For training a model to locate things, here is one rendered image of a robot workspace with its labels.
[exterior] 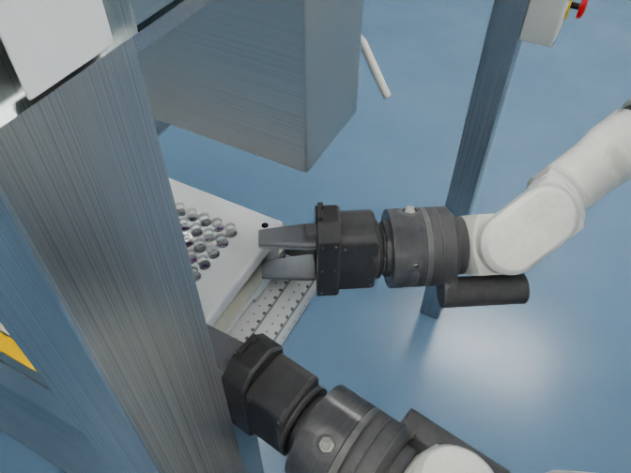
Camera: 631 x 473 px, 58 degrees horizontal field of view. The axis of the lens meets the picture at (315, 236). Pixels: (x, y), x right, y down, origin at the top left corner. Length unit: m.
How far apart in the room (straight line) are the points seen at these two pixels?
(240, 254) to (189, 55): 0.23
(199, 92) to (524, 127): 2.12
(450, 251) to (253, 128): 0.24
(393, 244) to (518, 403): 1.16
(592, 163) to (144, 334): 0.54
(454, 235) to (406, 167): 1.63
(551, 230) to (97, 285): 0.50
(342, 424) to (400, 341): 1.26
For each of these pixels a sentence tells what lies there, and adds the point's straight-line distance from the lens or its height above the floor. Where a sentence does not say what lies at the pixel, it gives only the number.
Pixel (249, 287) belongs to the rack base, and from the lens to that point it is 0.66.
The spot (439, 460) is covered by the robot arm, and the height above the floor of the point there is 1.03.
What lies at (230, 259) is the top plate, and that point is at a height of 0.98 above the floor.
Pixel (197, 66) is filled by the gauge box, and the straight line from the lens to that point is 0.51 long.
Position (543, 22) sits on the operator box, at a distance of 1.14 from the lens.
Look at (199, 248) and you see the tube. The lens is 0.63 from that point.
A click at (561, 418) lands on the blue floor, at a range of 1.73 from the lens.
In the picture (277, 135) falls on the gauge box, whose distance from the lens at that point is 0.50.
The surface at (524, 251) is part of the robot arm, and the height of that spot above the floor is 1.01.
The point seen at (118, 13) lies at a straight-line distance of 0.17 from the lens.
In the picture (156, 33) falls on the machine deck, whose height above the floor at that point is 1.32.
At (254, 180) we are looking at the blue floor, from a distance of 2.16.
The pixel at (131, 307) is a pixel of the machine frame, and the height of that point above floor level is 1.28.
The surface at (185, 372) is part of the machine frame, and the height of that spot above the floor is 1.20.
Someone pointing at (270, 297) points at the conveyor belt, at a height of 0.91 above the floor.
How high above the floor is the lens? 1.46
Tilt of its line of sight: 48 degrees down
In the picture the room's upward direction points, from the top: straight up
